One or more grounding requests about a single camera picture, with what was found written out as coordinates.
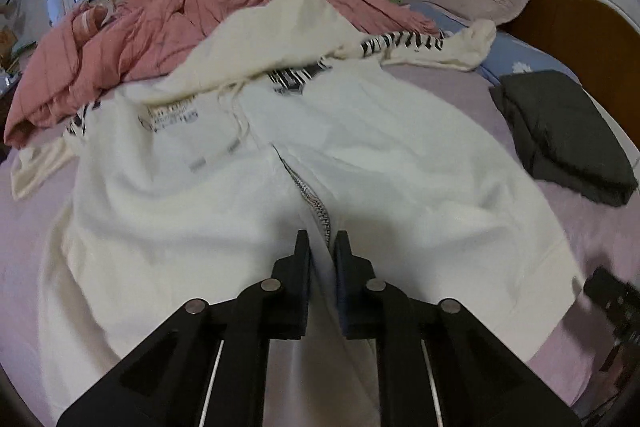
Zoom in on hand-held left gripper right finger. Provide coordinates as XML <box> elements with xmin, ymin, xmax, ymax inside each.
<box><xmin>334</xmin><ymin>231</ymin><xmax>583</xmax><ymax>427</ymax></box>

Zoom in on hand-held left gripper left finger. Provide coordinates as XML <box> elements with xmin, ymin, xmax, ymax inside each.
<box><xmin>57</xmin><ymin>229</ymin><xmax>311</xmax><ymax>427</ymax></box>

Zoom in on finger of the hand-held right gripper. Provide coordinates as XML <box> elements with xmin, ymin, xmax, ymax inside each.
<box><xmin>584</xmin><ymin>267</ymin><xmax>640</xmax><ymax>323</ymax></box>

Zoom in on cream zip hoodie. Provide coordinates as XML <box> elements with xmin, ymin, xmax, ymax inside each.
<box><xmin>10</xmin><ymin>0</ymin><xmax>583</xmax><ymax>427</ymax></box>

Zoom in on dark grey folded garment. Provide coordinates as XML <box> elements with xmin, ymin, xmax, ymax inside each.
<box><xmin>490</xmin><ymin>71</ymin><xmax>640</xmax><ymax>208</ymax></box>

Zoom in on blue floral pillow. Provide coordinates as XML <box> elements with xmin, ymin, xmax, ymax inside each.
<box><xmin>400</xmin><ymin>1</ymin><xmax>583</xmax><ymax>88</ymax></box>

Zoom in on white and wooden headboard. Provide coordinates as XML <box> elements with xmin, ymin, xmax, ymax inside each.
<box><xmin>425</xmin><ymin>0</ymin><xmax>640</xmax><ymax>158</ymax></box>

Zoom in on pink checked quilt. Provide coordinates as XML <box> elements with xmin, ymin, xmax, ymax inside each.
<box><xmin>4</xmin><ymin>0</ymin><xmax>443</xmax><ymax>150</ymax></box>

